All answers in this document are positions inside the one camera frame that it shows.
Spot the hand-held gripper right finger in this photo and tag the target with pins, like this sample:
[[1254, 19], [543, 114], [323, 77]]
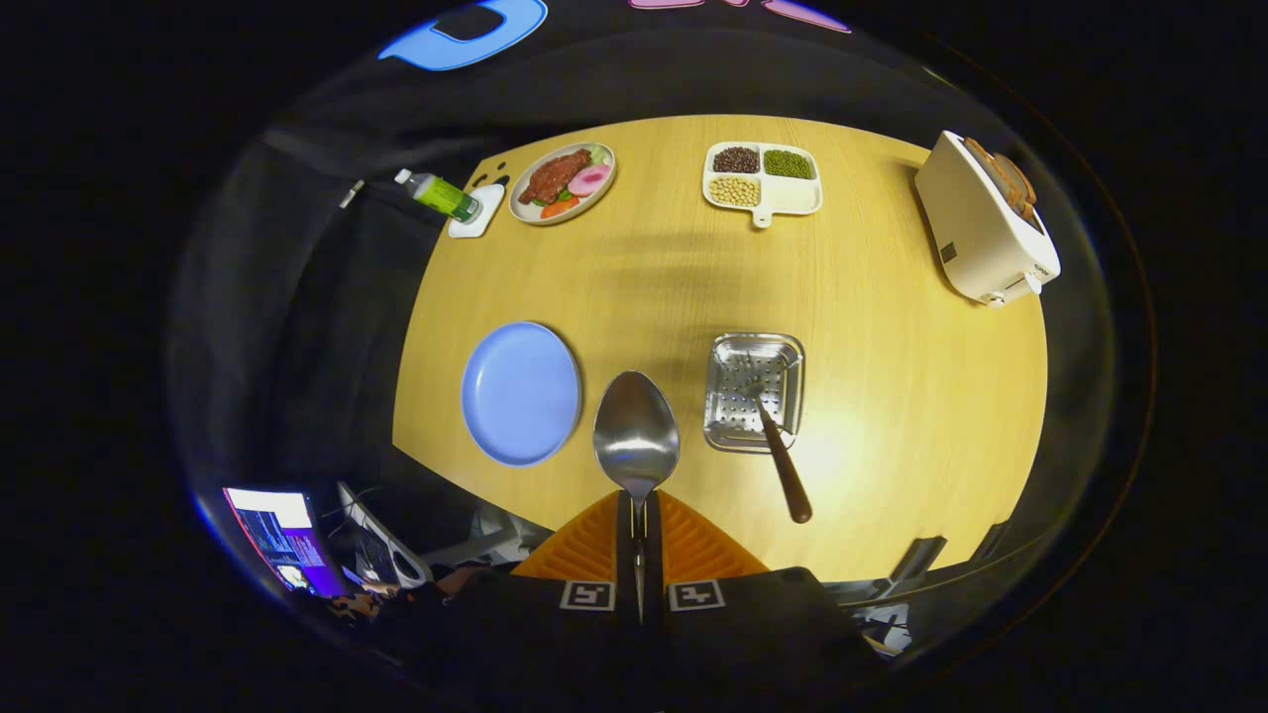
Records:
[[655, 540]]

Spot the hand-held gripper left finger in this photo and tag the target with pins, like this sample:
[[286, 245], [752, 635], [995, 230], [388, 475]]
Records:
[[624, 540]]

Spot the perforated metal tray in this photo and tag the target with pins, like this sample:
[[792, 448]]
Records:
[[728, 396]]

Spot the blue round plate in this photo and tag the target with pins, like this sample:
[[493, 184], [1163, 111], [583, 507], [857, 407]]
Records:
[[520, 393]]

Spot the white laptop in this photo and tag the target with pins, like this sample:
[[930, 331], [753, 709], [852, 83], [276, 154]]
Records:
[[381, 540]]

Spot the orange carrot slice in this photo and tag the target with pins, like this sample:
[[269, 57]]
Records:
[[560, 207]]

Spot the white round food plate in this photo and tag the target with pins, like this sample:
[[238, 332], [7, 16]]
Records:
[[525, 213]]

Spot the lit computer monitor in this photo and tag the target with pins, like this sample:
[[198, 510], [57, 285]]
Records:
[[282, 540]]

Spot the white square coaster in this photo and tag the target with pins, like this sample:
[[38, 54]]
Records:
[[485, 223]]

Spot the pile of yellow soybeans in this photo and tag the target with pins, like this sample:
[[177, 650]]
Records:
[[734, 191]]

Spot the pink round food slice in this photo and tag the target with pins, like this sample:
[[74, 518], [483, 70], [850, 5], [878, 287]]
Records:
[[590, 179]]

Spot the white divided dish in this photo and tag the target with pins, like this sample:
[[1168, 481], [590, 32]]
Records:
[[792, 196]]

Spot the brown meat piece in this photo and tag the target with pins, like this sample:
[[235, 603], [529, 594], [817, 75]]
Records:
[[553, 176]]

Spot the pile of dark red beans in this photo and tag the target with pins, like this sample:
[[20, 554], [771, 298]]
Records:
[[735, 159]]

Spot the green drink bottle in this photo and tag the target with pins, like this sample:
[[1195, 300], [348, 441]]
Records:
[[441, 195]]

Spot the pile of green beans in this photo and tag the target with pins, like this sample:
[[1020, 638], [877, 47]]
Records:
[[789, 163]]

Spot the white toaster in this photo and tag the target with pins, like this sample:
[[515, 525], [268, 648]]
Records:
[[976, 238]]

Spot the silver metal clip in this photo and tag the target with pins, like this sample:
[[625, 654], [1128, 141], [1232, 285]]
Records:
[[350, 193]]

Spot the toasted bread slices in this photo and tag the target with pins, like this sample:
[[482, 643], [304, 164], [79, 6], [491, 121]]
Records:
[[1010, 178]]

